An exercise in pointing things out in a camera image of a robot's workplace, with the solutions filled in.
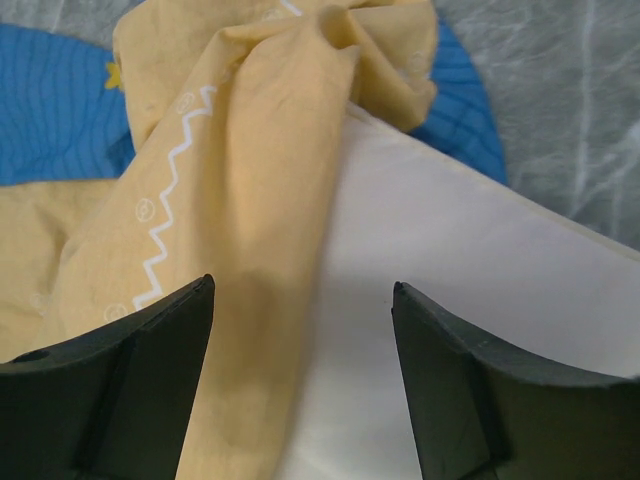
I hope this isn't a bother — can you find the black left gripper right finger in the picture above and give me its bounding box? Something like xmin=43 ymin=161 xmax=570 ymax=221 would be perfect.
xmin=391 ymin=282 xmax=639 ymax=479

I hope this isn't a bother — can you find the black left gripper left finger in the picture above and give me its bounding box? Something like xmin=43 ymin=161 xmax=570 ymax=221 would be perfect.
xmin=1 ymin=275 xmax=215 ymax=479

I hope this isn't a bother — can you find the cream pillow with bear print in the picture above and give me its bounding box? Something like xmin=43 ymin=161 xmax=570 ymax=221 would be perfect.
xmin=278 ymin=108 xmax=639 ymax=479

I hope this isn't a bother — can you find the blue and yellow pillowcase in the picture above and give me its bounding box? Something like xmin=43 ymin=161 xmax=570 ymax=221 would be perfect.
xmin=1 ymin=1 xmax=507 ymax=479

